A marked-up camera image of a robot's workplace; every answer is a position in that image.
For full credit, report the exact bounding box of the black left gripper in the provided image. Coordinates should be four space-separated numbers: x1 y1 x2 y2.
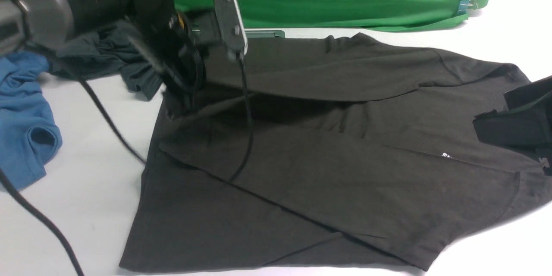
127 0 222 108

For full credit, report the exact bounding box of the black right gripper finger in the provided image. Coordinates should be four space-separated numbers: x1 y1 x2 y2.
472 77 552 147
536 147 552 176

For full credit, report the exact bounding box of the gray long-sleeved shirt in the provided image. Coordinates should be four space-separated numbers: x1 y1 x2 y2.
119 34 551 273

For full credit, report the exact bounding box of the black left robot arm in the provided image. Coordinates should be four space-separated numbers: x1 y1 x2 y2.
1 0 247 111

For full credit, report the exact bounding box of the dark teal crumpled shirt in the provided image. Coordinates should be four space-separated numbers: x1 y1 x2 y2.
55 24 162 101

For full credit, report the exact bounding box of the blue crumpled shirt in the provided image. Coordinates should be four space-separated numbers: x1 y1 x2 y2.
0 52 63 190

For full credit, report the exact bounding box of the blue binder clip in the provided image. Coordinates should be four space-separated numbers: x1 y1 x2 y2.
457 0 478 16

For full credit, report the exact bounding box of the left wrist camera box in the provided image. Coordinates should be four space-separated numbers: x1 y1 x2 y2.
213 0 248 61

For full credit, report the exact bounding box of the black camera cable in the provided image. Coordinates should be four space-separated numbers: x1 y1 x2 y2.
228 54 254 182

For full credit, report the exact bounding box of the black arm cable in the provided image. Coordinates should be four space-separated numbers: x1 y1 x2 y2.
0 52 147 276

